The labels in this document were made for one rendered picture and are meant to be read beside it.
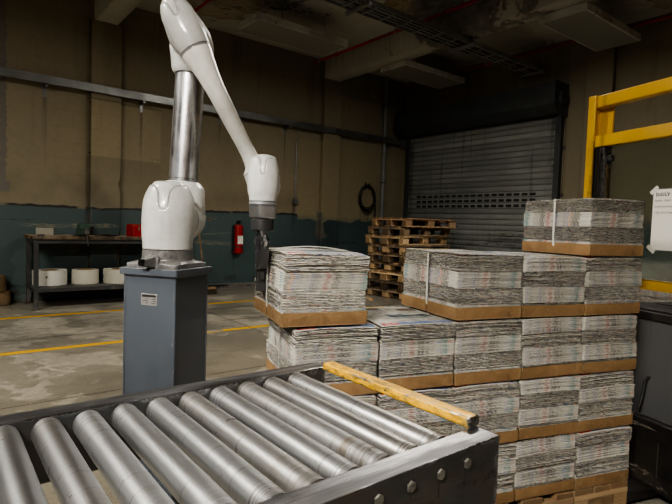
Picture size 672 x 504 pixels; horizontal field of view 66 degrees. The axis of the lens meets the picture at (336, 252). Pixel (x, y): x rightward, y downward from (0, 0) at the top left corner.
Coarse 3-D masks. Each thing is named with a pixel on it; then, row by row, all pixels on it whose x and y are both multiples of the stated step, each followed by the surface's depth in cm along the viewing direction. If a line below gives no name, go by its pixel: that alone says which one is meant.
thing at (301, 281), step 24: (288, 264) 156; (312, 264) 158; (336, 264) 160; (360, 264) 165; (288, 288) 156; (312, 288) 160; (336, 288) 162; (360, 288) 165; (288, 312) 156; (312, 312) 159
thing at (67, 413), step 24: (192, 384) 110; (216, 384) 111; (240, 384) 113; (48, 408) 94; (72, 408) 94; (96, 408) 95; (144, 408) 101; (24, 432) 88; (72, 432) 93; (48, 480) 91
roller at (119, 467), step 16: (80, 416) 92; (96, 416) 91; (80, 432) 88; (96, 432) 85; (112, 432) 85; (96, 448) 81; (112, 448) 79; (128, 448) 80; (96, 464) 79; (112, 464) 75; (128, 464) 74; (112, 480) 72; (128, 480) 70; (144, 480) 69; (128, 496) 67; (144, 496) 66; (160, 496) 65
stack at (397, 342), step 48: (288, 336) 165; (336, 336) 162; (384, 336) 169; (432, 336) 175; (480, 336) 183; (528, 336) 190; (576, 336) 198; (480, 384) 184; (528, 384) 191; (576, 384) 199; (528, 480) 194
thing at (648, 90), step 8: (664, 80) 228; (632, 88) 242; (640, 88) 239; (648, 88) 235; (656, 88) 231; (664, 88) 228; (600, 96) 259; (608, 96) 255; (616, 96) 251; (624, 96) 246; (632, 96) 242; (640, 96) 239; (648, 96) 237; (656, 96) 236; (600, 104) 259; (608, 104) 255; (616, 104) 253
